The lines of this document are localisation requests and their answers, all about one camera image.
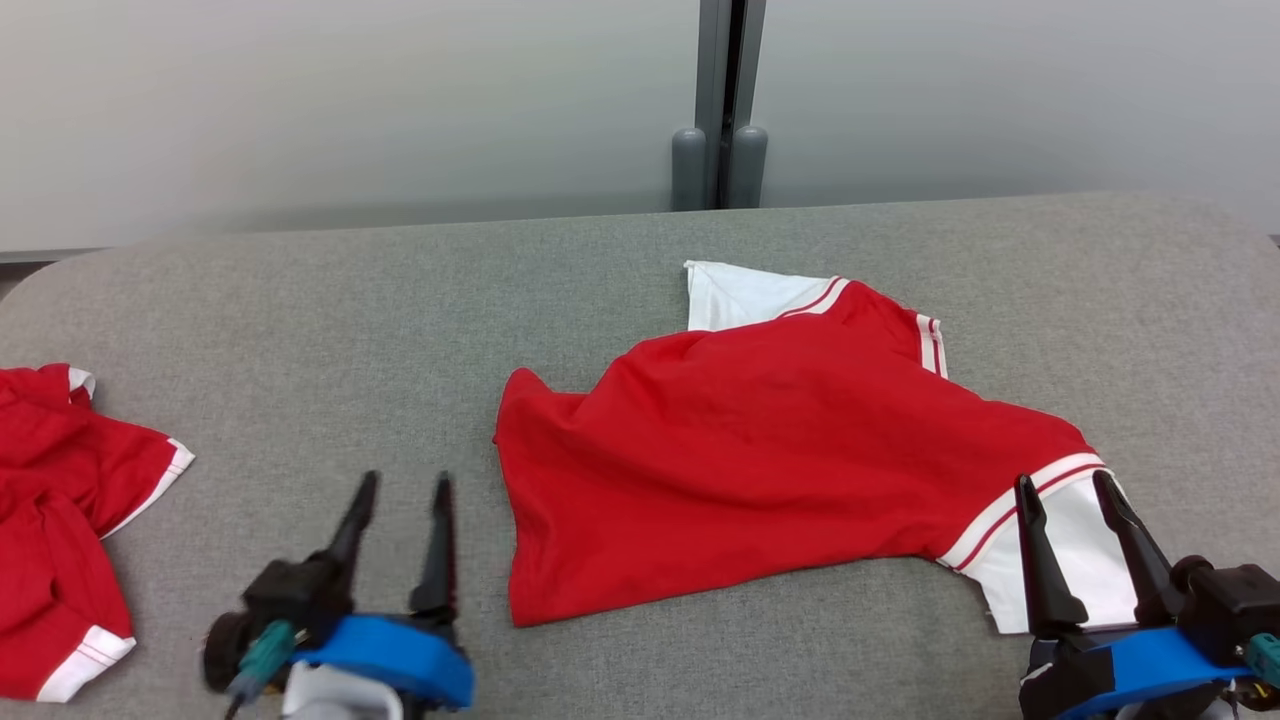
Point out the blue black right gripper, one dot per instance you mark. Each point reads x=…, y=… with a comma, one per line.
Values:
x=1130, y=670

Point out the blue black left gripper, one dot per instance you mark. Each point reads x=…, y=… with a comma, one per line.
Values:
x=400, y=650

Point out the red shorts with white stripes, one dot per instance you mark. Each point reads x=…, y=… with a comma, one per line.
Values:
x=50, y=500

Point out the red jersey with white sleeves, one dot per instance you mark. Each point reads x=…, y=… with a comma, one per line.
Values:
x=760, y=460

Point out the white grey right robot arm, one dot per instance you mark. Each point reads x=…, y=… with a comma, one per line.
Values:
x=1170, y=710

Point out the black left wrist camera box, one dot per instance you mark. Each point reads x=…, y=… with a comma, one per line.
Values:
x=290, y=595

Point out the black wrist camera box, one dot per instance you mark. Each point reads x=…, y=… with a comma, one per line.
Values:
x=1235, y=605
x=290, y=595

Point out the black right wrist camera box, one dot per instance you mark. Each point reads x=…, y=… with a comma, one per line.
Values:
x=1235, y=605

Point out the grey cylindrical post foot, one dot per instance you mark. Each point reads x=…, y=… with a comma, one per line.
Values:
x=748, y=168
x=688, y=170

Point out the grey metal partition post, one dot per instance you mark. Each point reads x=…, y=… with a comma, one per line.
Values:
x=730, y=60

